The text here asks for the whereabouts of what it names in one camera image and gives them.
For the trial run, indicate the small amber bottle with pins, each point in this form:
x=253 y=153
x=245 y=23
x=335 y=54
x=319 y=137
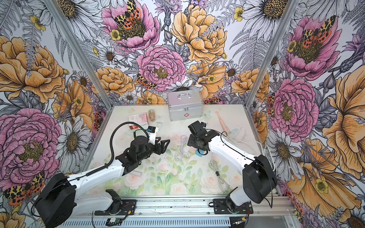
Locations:
x=152 y=115

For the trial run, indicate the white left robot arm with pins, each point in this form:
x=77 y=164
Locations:
x=62 y=197

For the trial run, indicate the pink electric toothbrush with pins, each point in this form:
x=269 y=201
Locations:
x=222 y=123

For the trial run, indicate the teal power strip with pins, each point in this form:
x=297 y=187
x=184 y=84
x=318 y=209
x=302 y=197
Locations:
x=197 y=152

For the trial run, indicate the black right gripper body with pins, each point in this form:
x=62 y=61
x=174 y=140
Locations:
x=193 y=141

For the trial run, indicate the white tube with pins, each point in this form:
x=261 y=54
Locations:
x=137 y=173

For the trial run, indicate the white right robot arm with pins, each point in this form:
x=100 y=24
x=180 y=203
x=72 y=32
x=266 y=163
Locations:
x=258 y=177

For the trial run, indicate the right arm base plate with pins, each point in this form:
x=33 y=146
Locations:
x=220 y=207

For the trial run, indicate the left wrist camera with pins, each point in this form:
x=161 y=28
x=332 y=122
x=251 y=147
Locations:
x=152 y=131

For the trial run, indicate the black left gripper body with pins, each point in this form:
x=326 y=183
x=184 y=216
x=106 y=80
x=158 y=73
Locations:
x=150 y=149

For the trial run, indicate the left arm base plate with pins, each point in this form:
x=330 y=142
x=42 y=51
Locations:
x=119 y=208

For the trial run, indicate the red white medicine box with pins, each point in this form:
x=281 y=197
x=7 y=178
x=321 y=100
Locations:
x=140 y=119

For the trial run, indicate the aluminium rail frame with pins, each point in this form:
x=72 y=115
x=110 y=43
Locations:
x=190 y=212

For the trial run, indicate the silver first aid case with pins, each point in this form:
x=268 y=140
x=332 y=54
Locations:
x=184 y=105

